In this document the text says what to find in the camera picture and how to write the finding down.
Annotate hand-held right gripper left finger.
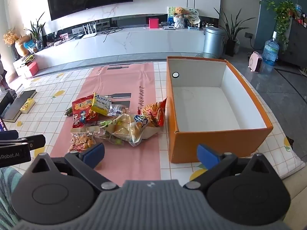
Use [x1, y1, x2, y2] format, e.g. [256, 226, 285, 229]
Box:
[25, 142, 120, 193]

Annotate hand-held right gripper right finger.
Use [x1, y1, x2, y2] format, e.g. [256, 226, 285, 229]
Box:
[183, 144, 277, 190]

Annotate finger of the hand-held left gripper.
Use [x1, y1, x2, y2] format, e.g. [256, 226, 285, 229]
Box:
[17, 134, 46, 151]
[0, 130, 19, 140]

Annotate small clear cookie packet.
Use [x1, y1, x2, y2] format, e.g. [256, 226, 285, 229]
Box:
[69, 126, 101, 153]

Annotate orange cardboard box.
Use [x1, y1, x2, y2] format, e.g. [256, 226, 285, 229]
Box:
[166, 56, 274, 164]

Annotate large clear puffed snack bag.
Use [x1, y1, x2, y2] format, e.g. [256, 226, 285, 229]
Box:
[99, 113, 159, 147]

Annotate red cartoon snack packet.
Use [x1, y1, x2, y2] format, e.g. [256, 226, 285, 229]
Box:
[72, 94, 99, 128]

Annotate yellow snack packet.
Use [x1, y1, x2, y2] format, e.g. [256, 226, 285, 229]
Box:
[90, 92, 113, 116]

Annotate orange-red noodle snack packet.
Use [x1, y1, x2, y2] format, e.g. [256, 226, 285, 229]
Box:
[138, 96, 168, 127]

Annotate black book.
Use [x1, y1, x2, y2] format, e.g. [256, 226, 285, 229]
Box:
[1, 90, 37, 121]

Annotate small yellow box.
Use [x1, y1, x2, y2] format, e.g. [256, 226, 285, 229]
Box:
[20, 98, 36, 114]

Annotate teal striped clothing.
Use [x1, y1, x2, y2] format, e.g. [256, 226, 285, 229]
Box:
[0, 167, 25, 224]

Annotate checkered lemon tablecloth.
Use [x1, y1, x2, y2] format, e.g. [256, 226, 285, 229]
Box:
[0, 61, 306, 181]

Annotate red storage box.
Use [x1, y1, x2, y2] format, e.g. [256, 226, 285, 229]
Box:
[26, 61, 39, 76]

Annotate pink printed mat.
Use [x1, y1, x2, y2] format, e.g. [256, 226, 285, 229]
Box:
[50, 62, 162, 181]

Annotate orange round vase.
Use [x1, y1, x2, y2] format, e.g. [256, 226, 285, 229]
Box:
[14, 36, 31, 57]

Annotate blue tissue pack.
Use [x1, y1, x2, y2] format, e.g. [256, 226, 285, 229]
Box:
[25, 39, 37, 51]

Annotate dried yellow flowers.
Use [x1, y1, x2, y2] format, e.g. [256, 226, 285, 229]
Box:
[2, 28, 21, 45]

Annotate green plant in glass vase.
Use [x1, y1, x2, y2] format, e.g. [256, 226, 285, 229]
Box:
[23, 11, 46, 51]

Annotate pink space heater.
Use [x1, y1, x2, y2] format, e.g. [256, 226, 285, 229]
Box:
[248, 51, 264, 73]

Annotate white marble TV cabinet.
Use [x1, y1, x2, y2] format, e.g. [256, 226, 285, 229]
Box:
[13, 25, 207, 77]

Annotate silver trash can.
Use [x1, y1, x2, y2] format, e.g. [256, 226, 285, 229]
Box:
[203, 26, 226, 58]

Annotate white router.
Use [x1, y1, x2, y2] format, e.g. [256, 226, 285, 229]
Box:
[81, 22, 98, 39]

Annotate blue water jug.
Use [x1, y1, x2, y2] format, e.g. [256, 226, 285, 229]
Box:
[262, 31, 280, 67]

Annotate long-leaf potted plant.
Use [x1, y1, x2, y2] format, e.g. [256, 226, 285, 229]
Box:
[214, 7, 255, 57]

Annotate teddy bear in white pot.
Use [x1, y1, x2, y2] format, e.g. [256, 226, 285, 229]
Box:
[173, 6, 190, 29]

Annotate round paper fan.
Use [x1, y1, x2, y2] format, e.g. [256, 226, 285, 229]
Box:
[185, 7, 200, 21]

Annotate dark side cabinet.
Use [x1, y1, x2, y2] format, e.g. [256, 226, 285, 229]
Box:
[282, 17, 307, 68]

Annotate standing landscape picture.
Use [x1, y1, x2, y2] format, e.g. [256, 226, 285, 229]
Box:
[167, 6, 179, 26]

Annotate trailing ivy plant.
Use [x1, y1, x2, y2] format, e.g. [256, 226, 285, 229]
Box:
[260, 0, 298, 51]

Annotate black cables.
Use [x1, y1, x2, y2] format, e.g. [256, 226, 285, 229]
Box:
[100, 26, 123, 35]

